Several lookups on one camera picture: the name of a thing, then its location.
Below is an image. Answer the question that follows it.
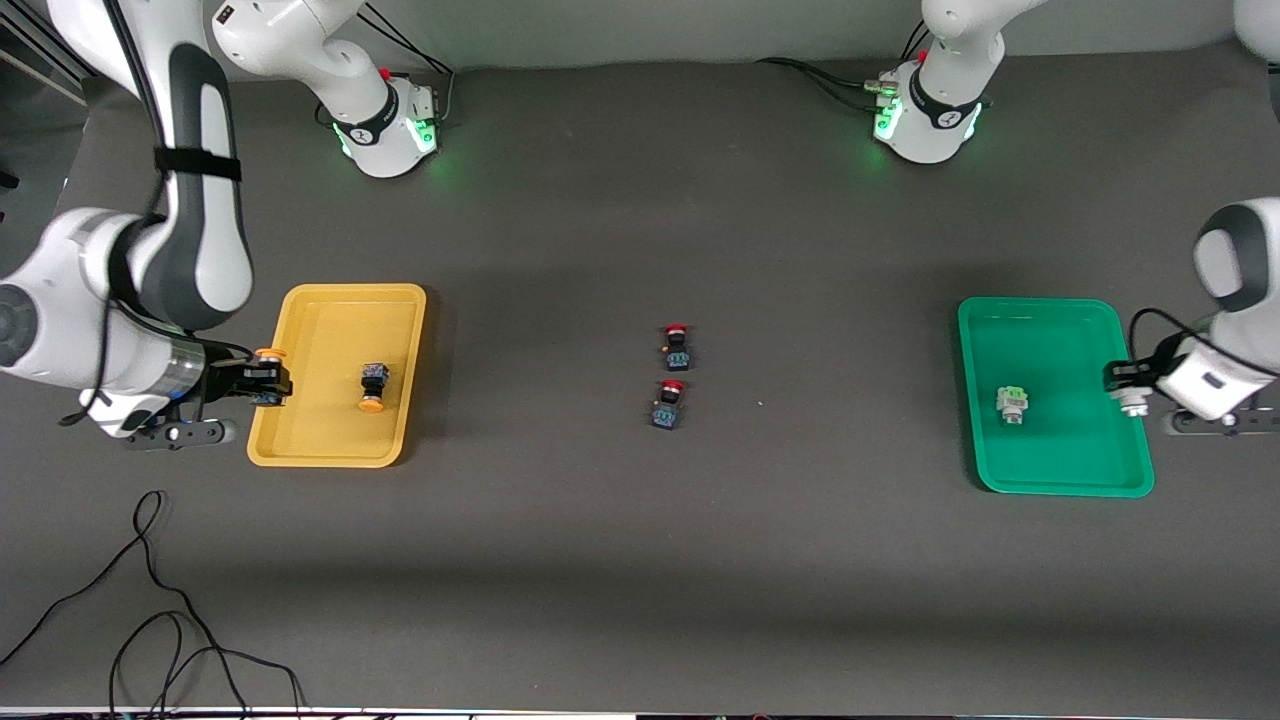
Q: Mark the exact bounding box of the green plastic tray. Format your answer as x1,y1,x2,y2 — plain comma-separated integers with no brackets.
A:
957,296,1156,499

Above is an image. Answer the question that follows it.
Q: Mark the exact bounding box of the black cable along right arm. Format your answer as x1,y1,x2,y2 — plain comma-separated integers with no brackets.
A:
58,0,256,426

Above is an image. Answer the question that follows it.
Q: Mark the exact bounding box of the dark gray table mat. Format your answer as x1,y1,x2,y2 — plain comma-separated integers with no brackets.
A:
0,35,1280,716

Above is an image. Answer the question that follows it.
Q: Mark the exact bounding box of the thin black loose cable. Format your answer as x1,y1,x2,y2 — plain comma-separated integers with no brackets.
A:
108,610,307,720
0,490,251,720

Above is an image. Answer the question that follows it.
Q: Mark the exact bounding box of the black cable at right arm base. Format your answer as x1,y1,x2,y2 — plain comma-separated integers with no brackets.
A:
360,0,457,126

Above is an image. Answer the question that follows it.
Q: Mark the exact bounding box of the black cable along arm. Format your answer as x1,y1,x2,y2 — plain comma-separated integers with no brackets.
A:
58,0,256,426
1128,306,1216,366

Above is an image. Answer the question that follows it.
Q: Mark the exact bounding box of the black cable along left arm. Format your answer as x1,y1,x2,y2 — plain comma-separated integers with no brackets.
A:
1128,306,1216,366

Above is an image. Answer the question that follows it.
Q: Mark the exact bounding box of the black cable at left arm base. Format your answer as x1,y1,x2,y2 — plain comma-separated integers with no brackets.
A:
755,56,896,113

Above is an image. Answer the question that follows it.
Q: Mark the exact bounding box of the black strap on right arm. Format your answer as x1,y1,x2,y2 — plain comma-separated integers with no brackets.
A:
153,146,243,183

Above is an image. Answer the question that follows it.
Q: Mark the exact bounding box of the metal frame rail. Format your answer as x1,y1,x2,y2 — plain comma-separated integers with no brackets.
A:
0,0,106,106

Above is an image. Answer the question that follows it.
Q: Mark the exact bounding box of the yellow plastic tray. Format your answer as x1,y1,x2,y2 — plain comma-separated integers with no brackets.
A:
246,283,429,469

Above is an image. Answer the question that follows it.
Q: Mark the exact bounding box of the black cable at arm base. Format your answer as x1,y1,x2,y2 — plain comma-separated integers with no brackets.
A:
755,56,896,113
360,0,457,126

